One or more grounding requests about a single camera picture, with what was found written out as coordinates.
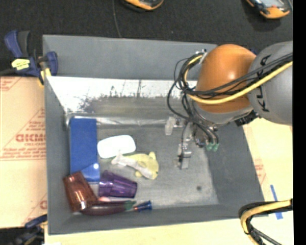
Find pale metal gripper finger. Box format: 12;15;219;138
165;116;182;136
176;142;194;170

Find white oval soap bar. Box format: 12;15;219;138
96;134;137;159

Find blue-tipped small tool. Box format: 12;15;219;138
133;200;153;212

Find purple plastic cup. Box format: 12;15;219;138
98;169;138;199

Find grey metal bin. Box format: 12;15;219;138
42;34;269;235

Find blue flat box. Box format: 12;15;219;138
69;117;101;183

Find dark purple toy eggplant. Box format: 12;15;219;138
80;200;137;216

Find red-brown clear plastic cup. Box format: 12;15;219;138
63;171;98;213

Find brown cardboard board red print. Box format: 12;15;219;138
0;76;48;230

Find black cylinder on white bracket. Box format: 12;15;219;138
235;110;260;127

